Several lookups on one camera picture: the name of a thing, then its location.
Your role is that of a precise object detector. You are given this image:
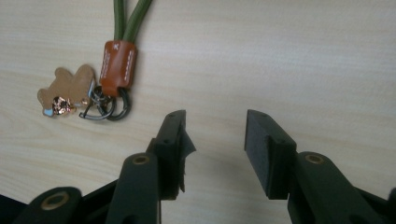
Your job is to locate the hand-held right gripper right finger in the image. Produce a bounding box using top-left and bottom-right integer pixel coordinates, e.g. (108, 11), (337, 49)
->
(244, 108), (299, 201)

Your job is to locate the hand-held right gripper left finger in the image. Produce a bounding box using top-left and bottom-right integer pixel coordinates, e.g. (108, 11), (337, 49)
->
(145, 109), (197, 201)

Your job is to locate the green cord keychain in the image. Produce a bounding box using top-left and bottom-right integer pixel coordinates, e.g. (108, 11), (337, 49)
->
(78, 0), (154, 122)

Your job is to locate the tan bear-shaped charm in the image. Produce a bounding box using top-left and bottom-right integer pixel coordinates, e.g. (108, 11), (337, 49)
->
(36, 63), (97, 119)

